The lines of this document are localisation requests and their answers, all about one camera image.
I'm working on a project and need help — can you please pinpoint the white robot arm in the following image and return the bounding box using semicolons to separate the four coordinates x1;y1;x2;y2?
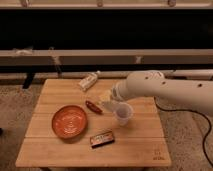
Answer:
111;71;213;117

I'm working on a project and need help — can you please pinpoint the translucent white cup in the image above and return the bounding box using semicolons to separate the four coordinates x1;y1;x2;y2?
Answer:
113;103;133;126

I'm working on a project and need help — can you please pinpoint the orange ceramic bowl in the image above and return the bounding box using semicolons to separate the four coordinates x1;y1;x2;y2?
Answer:
52;105;88;139

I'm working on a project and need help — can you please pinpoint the red chili pepper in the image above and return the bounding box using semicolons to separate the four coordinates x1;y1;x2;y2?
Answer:
85;100;103;114

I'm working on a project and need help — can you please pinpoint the white tube bottle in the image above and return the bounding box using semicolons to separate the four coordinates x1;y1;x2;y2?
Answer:
78;71;100;91

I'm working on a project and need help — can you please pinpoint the dark chocolate bar packet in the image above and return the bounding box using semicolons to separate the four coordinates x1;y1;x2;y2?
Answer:
90;131;115;148

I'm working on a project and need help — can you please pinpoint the wooden cutting board table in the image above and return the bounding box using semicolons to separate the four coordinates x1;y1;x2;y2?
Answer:
16;79;171;168

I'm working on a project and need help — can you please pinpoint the black cable on floor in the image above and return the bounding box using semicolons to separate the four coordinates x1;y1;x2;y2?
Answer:
153;76;213;168

